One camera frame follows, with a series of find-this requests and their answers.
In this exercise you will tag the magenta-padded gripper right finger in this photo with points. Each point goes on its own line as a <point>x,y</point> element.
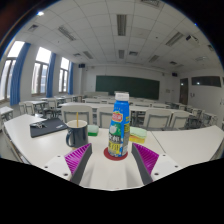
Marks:
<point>148,159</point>

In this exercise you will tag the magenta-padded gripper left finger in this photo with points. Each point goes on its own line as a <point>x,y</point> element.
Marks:
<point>77,160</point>

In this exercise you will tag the blue drink bottle white cap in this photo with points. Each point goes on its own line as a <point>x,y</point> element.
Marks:
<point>119,130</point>

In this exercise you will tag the dark blue mug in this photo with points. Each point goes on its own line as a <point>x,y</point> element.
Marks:
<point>80,136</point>

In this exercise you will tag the yellow and green sponge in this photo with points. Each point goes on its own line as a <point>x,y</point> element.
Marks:
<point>138,135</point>

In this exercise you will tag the flat round red coaster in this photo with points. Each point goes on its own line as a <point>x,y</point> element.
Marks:
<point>107,155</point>

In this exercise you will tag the thin wooden stirring stick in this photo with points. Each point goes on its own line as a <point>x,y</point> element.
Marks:
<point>77,119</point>

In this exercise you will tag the white classroom chairs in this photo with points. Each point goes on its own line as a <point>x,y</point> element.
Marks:
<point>156,118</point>

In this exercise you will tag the black flat sleeve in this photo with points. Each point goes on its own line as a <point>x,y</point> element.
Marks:
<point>50,128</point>

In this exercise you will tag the bunch of keys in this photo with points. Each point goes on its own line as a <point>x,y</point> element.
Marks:
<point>38,125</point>

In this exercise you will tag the dark green chalkboard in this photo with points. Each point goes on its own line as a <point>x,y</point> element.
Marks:
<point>140,87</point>

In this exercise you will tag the dark door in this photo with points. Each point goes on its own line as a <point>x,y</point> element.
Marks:
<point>184,91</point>

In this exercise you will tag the tall window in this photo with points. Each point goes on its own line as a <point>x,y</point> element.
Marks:
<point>64,76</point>
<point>40,73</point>
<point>6,73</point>

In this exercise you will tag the ceiling projector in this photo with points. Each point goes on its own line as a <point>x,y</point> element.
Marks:
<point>192,40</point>

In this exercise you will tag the ceiling light panels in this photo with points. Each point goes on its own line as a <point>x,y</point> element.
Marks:
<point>121,25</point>

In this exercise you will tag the black wall speaker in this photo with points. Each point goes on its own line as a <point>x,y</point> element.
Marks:
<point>174,74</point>
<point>82,65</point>

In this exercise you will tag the dark wide wall window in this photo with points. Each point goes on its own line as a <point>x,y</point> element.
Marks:
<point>206,81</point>

